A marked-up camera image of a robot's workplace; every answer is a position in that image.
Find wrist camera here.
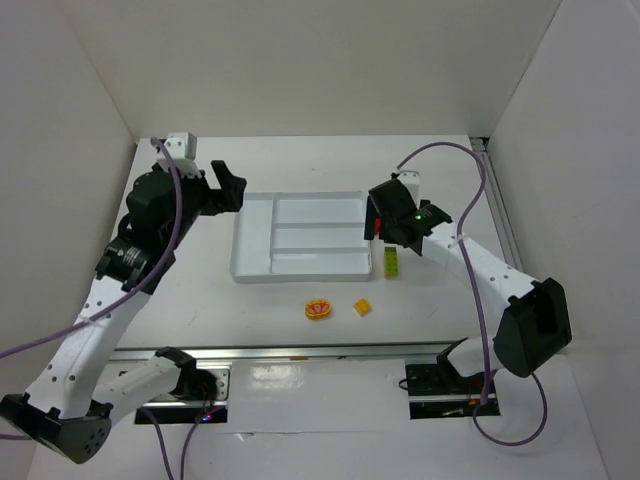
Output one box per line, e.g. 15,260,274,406
160,132,200,177
392,170,421,203

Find aluminium front rail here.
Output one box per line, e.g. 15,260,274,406
107,339,506,366

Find round orange lego piece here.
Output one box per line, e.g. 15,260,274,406
304,299,332,321

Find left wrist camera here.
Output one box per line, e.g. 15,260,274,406
160,132,200,177

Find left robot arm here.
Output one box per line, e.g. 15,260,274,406
1,160,247,464

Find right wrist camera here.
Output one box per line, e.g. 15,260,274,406
392,170,421,203

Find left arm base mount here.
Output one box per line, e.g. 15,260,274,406
134,362,231,425

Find small yellow lego brick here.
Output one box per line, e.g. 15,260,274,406
353,298,372,317

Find green yellow lego stack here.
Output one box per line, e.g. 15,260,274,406
383,247,399,279

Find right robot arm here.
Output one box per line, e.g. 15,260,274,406
365,178,572,378

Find white divided tray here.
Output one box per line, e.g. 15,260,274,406
230,191,373,284

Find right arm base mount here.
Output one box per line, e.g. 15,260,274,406
398,363,500,420

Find aluminium side rail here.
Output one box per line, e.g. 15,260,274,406
469,137,523,271

